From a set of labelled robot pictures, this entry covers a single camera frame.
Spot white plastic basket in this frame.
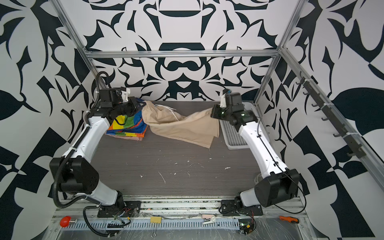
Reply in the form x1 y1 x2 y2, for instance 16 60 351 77
219 102 260 150

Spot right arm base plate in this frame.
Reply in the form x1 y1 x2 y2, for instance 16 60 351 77
219 199 263 216

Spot pink shorts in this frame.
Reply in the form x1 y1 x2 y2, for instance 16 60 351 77
106 133 145 141

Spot orange handled tool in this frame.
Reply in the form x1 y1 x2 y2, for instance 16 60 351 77
279 216 300 224

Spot beige shorts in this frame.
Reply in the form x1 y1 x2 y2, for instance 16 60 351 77
142 101 220 149

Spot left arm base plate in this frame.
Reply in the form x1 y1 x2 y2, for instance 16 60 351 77
97 201 142 218

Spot small green circuit board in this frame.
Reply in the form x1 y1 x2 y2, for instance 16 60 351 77
239 219 256 235

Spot white slotted cable duct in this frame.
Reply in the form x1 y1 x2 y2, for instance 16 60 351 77
68 218 241 231

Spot multicolour shorts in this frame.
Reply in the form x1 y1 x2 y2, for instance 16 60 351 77
105 110 148 135

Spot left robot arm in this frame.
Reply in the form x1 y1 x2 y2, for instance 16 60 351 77
50 97 146 210

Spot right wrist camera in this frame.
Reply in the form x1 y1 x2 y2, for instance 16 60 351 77
220 89 242 108

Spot red emergency stop button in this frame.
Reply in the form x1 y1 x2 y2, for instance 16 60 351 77
60 216 77 228

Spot black corrugated cable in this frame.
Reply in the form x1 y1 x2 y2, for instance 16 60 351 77
82 204 132 238

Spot yellow tag clip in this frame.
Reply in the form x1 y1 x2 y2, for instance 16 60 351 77
150 217 162 224

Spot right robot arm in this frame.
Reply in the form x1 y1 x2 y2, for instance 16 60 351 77
211 105 305 208

